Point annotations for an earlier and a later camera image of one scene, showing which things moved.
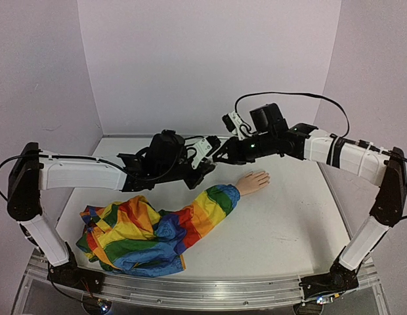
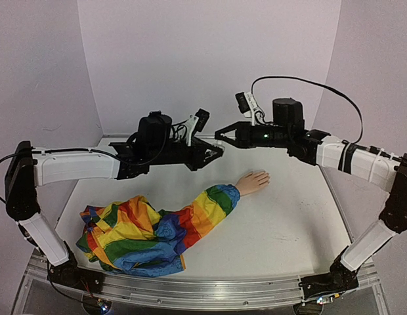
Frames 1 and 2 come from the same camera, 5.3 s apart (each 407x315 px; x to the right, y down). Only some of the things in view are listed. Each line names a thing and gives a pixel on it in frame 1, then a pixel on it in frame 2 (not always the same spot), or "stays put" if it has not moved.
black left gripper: (207, 168) -> (198, 159)
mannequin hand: (252, 182) stays put
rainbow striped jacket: (132, 235) stays put
